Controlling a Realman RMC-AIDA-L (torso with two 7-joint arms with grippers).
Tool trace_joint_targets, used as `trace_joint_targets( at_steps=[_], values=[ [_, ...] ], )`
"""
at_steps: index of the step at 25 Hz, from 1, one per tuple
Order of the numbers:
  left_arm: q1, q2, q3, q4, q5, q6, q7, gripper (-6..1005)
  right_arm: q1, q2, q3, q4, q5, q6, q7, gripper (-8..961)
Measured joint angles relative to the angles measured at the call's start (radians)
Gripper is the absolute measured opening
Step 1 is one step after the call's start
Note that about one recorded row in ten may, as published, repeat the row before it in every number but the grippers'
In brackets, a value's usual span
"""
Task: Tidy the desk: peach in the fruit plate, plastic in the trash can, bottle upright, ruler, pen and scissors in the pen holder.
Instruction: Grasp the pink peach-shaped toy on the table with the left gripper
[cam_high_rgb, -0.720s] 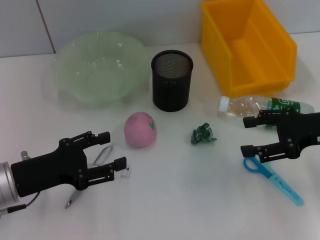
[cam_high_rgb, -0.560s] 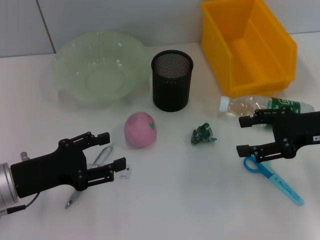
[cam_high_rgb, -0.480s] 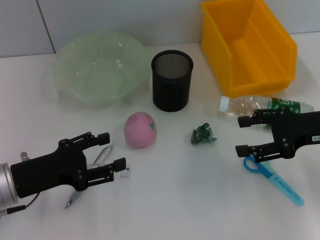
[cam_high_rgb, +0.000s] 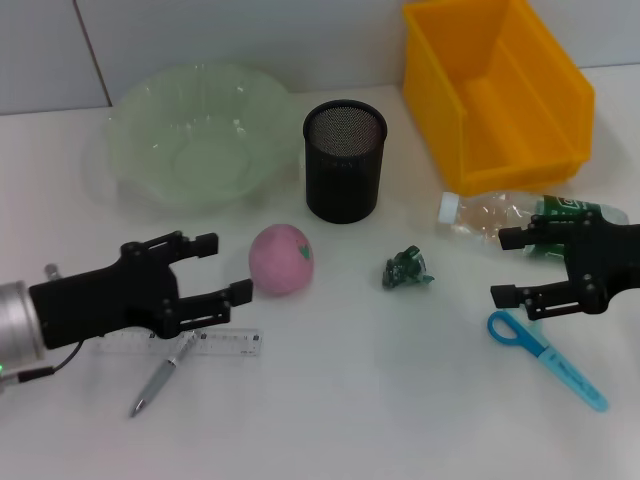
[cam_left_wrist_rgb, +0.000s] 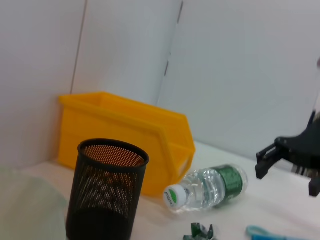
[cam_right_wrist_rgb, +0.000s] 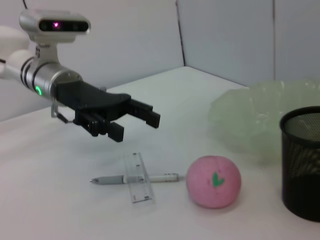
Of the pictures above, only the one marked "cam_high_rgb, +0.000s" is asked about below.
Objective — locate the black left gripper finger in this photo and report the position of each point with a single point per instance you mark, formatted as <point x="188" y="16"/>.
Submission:
<point x="240" y="292"/>
<point x="205" y="245"/>

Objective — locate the silver left gripper connector stub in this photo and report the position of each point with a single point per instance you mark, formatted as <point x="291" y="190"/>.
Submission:
<point x="52" y="272"/>

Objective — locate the blue scissors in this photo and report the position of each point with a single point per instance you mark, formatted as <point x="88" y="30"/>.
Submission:
<point x="565" y="372"/>

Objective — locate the clear green-label plastic bottle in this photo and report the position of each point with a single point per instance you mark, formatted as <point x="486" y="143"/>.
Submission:
<point x="475" y="220"/>

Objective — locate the pink toy peach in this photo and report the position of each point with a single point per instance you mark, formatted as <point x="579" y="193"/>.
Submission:
<point x="280" y="260"/>

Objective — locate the translucent green fruit plate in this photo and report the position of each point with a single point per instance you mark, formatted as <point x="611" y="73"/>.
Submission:
<point x="200" y="160"/>

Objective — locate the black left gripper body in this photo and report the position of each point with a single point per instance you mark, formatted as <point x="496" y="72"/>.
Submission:
<point x="100" y="300"/>

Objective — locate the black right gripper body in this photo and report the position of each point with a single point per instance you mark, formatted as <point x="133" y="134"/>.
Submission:
<point x="610" y="255"/>

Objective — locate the yellow plastic bin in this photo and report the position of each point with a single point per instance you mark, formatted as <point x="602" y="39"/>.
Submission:
<point x="500" y="100"/>

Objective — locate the clear plastic ruler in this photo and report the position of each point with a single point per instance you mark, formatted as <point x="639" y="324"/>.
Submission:
<point x="225" y="342"/>

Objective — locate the black mesh pen holder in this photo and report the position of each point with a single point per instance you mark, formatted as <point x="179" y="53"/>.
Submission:
<point x="342" y="175"/>

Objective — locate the grey ballpoint pen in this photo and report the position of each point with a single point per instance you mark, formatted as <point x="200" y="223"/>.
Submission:
<point x="155" y="382"/>

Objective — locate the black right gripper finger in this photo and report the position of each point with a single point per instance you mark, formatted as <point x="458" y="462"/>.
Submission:
<point x="505" y="296"/>
<point x="512" y="239"/>

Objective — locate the green plastic wrapper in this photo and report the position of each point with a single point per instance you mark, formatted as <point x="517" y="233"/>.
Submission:
<point x="402" y="270"/>

